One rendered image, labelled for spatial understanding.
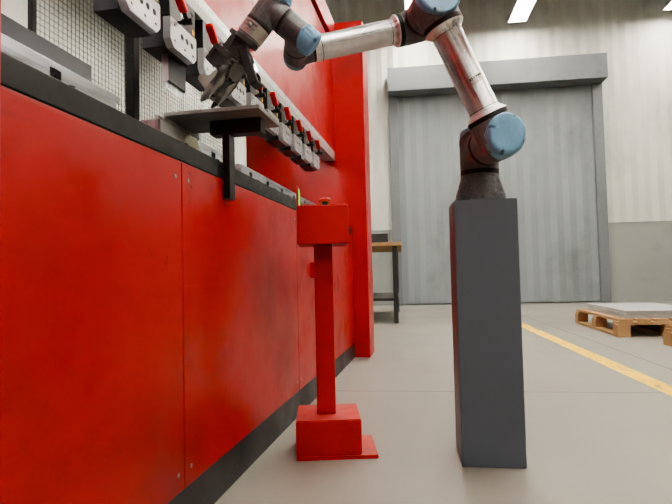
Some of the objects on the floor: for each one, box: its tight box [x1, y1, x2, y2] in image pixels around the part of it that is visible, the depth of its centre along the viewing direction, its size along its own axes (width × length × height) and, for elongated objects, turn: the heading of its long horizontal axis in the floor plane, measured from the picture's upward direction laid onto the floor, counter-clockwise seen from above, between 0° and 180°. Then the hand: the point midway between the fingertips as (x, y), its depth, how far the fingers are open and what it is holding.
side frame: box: [246, 20, 375, 358], centre depth 373 cm, size 25×85×230 cm
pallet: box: [575, 309, 672, 337], centre depth 474 cm, size 120×82×14 cm
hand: (210, 102), depth 144 cm, fingers open, 5 cm apart
